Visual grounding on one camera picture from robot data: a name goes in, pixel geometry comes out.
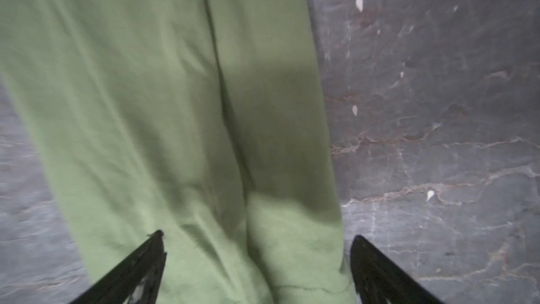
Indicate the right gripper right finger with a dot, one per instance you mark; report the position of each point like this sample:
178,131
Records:
378,280

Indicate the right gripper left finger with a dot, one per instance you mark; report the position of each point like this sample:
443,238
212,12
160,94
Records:
136,279

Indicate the green tank top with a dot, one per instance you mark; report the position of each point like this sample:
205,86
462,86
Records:
200,118

